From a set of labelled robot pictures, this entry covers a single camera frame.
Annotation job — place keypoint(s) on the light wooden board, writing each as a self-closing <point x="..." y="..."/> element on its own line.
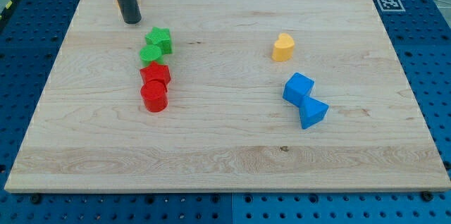
<point x="227" y="127"/>

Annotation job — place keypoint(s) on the red cylinder block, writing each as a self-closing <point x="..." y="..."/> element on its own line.
<point x="154" y="97"/>

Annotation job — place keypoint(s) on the yellow heart block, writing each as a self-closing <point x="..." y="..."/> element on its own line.
<point x="283" y="48"/>

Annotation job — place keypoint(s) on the blue cube block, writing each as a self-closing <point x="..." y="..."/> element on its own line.
<point x="296" y="88"/>

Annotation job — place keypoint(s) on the red star block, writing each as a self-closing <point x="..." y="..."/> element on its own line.
<point x="156" y="71"/>

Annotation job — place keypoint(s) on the green cylinder block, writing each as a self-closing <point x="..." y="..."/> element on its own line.
<point x="151" y="53"/>

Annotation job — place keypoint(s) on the blue triangular prism block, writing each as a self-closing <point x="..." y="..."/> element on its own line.
<point x="311" y="111"/>

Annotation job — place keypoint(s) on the green star block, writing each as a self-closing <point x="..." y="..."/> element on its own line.
<point x="160" y="37"/>

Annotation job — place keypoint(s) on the yellow block behind stick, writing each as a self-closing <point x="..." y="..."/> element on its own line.
<point x="117" y="5"/>

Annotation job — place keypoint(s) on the white fiducial marker tag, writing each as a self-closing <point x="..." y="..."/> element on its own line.
<point x="391" y="5"/>

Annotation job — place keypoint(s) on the black bolt bottom left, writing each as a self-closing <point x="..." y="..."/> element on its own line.
<point x="35" y="198"/>

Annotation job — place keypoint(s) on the black bolt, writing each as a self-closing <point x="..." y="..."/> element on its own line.
<point x="35" y="198"/>
<point x="427" y="196"/>

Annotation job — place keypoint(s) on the black bolt bottom right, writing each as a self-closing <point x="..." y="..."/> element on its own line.
<point x="427" y="196"/>

